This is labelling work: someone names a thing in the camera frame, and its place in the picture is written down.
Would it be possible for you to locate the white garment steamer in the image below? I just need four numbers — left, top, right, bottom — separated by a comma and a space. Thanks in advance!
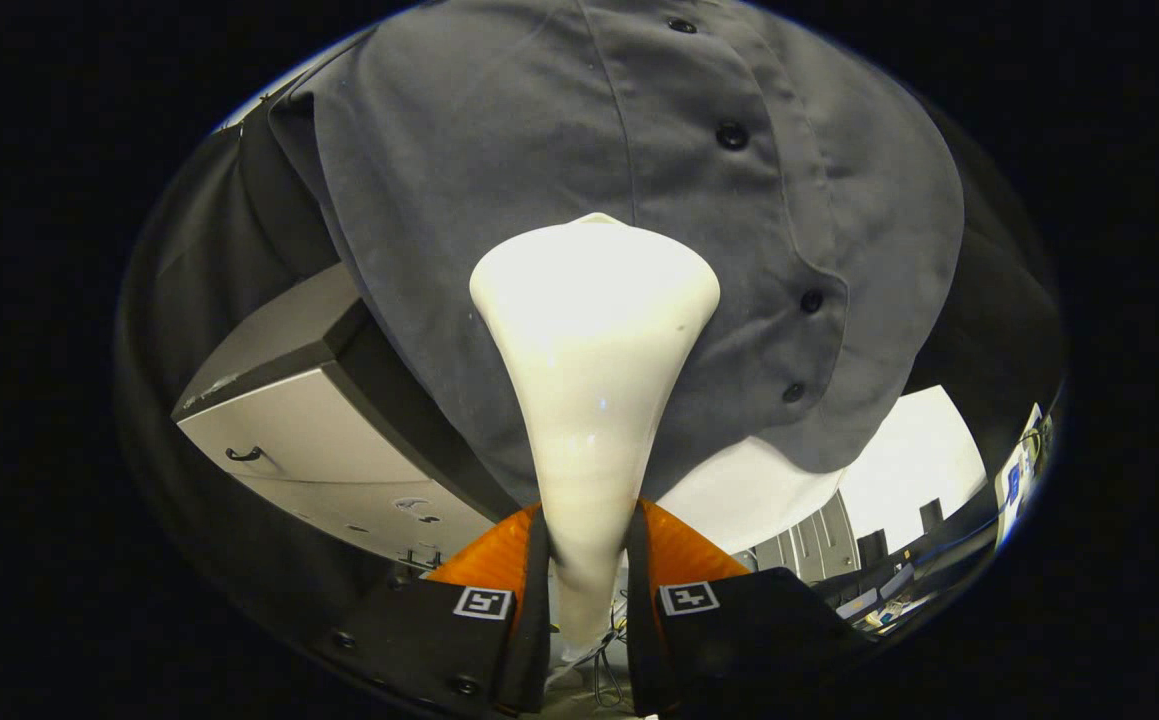
469, 212, 722, 666

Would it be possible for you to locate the grey button-up shirt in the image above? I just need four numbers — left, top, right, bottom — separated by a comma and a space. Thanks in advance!
269, 0, 967, 506

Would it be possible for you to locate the white device with blue label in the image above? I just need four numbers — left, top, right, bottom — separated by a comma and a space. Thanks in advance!
994, 402, 1050, 551

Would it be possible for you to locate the white mannequin torso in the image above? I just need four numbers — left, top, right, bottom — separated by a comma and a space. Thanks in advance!
657, 435, 845, 556

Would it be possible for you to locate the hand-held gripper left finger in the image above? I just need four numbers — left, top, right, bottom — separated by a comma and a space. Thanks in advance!
324, 500, 550, 719

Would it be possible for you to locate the grey cabinet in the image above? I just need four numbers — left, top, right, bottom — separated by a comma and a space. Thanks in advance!
171, 262, 520, 571

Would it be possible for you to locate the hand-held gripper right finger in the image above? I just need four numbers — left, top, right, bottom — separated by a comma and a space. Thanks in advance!
627, 497, 870, 719

